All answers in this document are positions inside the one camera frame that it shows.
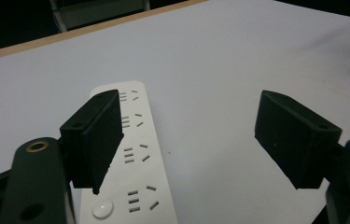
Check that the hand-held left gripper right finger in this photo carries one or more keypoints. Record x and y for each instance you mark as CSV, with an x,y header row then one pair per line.
x,y
294,137

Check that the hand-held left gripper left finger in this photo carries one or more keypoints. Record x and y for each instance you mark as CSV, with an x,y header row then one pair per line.
x,y
91,140

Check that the white power strip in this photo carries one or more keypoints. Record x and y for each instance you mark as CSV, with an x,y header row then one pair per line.
x,y
138,174

